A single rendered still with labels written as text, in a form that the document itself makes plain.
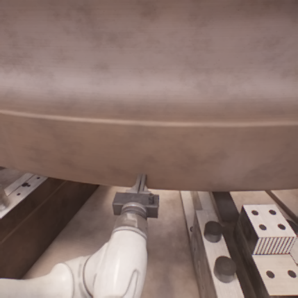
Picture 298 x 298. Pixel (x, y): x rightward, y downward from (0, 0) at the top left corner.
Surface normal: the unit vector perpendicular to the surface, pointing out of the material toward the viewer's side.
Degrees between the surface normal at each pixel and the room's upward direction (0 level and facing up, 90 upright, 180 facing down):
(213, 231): 0
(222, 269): 0
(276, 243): 90
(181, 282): 0
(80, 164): 90
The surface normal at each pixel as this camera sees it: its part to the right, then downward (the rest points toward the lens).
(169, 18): -0.11, 0.54
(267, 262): -0.02, -0.84
